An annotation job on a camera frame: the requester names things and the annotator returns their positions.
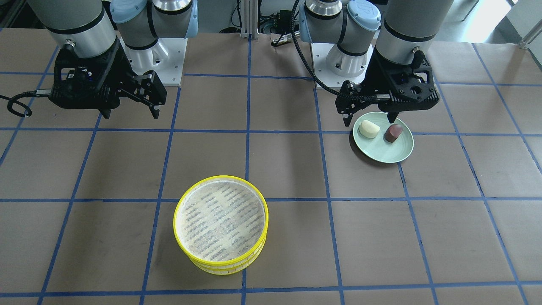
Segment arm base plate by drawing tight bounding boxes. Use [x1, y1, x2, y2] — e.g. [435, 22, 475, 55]
[311, 43, 373, 90]
[120, 38, 188, 86]

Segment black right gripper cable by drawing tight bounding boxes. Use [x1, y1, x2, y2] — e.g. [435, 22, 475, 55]
[0, 89, 53, 118]

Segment brown steamed bun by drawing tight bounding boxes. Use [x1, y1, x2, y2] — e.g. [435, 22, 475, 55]
[384, 124, 404, 143]

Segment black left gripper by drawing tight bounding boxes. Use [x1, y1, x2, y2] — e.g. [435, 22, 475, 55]
[335, 51, 440, 127]

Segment aluminium frame post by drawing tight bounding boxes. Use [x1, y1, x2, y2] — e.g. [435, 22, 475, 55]
[238, 0, 260, 40]

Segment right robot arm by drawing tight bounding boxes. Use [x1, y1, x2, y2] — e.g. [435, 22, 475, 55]
[28, 0, 198, 119]

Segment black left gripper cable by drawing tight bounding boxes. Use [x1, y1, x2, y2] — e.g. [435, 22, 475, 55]
[271, 0, 392, 102]

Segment white steamed bun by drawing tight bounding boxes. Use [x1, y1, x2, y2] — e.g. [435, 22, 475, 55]
[358, 120, 381, 139]

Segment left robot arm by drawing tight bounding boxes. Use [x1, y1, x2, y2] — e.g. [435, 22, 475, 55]
[293, 0, 453, 127]

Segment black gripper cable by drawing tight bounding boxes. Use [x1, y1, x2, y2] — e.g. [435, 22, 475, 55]
[271, 0, 392, 102]
[0, 89, 53, 118]

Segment yellow top steamer layer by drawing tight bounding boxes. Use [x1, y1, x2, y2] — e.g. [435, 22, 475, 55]
[173, 175, 269, 265]

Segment yellow steamer layer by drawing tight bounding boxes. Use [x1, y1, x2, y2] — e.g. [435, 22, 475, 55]
[173, 175, 269, 265]
[188, 239, 266, 275]

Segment light green plate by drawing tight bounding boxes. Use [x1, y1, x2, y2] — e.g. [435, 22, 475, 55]
[352, 112, 414, 164]

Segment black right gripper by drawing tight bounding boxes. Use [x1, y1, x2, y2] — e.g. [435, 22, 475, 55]
[49, 39, 167, 119]

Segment yellow bottom steamer layer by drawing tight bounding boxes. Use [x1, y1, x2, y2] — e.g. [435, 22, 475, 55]
[188, 239, 266, 275]

